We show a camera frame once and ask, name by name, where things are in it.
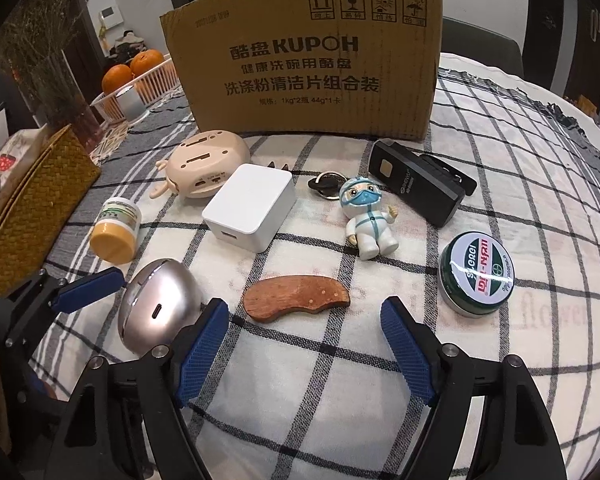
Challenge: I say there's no white fruit basket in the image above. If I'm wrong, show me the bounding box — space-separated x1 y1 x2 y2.
91 54 180 125

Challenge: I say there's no brown cardboard box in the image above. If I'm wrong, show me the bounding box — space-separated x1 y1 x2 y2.
161 0 443 141

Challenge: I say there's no grey chair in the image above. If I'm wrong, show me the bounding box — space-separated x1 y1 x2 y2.
441 18 524 78

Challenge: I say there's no astronaut medic figurine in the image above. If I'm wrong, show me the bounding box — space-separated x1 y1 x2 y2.
339 177 399 260

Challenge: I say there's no brown wooden folding knife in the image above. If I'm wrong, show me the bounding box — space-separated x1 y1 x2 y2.
242 275 350 323

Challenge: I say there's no white power adapter cube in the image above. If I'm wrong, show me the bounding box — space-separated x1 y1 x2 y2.
201 164 297 252

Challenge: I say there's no black rectangular device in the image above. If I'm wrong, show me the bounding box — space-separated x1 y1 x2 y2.
368 141 477 228

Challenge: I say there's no beige round toy device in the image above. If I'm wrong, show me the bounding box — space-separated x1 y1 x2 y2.
149 130 251 200

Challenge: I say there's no black key with ring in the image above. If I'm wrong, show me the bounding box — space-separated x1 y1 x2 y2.
308 171 348 200

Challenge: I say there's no plaid tablecloth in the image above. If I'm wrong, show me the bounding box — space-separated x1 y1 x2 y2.
45 70 600 479

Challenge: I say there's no silver egg-shaped device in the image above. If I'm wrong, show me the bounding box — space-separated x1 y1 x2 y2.
118 258 204 356

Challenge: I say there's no woven straw box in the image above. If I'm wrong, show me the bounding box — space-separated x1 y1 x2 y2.
0 125 100 297

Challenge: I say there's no yellow-capped white pill bottle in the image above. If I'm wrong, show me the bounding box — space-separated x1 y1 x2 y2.
90 197 142 266

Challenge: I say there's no orange fruit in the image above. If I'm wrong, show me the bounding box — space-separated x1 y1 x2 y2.
102 64 134 96
130 49 164 77

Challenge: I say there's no green round tin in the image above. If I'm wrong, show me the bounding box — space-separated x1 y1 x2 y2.
438 231 515 318

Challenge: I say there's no dried flower bouquet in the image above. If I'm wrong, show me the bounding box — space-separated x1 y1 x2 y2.
0 0 102 152

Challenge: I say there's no silver metal cup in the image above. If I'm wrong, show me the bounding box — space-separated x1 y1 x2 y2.
114 84 147 122

